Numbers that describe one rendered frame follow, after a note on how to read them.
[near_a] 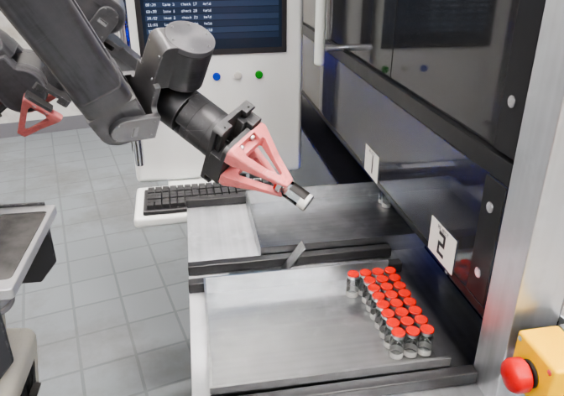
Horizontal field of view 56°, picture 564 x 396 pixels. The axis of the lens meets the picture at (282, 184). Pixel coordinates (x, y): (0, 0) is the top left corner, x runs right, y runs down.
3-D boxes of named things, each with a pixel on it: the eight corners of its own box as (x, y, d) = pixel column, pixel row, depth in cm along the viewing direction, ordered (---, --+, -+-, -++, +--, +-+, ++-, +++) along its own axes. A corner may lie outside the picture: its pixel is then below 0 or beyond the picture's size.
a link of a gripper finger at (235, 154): (294, 188, 68) (237, 145, 69) (310, 156, 62) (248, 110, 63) (263, 221, 64) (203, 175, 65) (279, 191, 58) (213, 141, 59)
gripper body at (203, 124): (242, 157, 70) (199, 124, 71) (259, 106, 62) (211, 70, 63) (211, 186, 66) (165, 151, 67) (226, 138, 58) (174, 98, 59)
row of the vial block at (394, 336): (368, 289, 95) (369, 268, 93) (405, 359, 79) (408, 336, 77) (356, 290, 95) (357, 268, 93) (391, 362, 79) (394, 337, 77)
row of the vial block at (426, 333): (391, 287, 96) (394, 265, 94) (433, 356, 80) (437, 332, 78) (380, 288, 96) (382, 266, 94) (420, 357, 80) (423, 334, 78)
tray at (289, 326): (386, 275, 100) (388, 259, 98) (447, 377, 76) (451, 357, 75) (204, 293, 95) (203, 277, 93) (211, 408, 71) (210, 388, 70)
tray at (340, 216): (381, 193, 132) (382, 180, 131) (424, 247, 109) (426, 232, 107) (246, 204, 127) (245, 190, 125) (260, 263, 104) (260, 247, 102)
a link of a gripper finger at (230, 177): (295, 186, 68) (237, 143, 69) (312, 153, 62) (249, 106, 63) (263, 220, 64) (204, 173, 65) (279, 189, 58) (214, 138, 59)
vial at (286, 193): (302, 214, 63) (274, 193, 64) (313, 200, 64) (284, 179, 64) (305, 207, 61) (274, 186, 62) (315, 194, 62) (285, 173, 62)
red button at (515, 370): (522, 372, 64) (529, 347, 63) (542, 398, 61) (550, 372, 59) (493, 377, 64) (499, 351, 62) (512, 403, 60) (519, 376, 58)
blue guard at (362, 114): (270, 49, 246) (269, 8, 238) (488, 308, 72) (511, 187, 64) (268, 49, 246) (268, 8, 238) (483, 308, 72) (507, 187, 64)
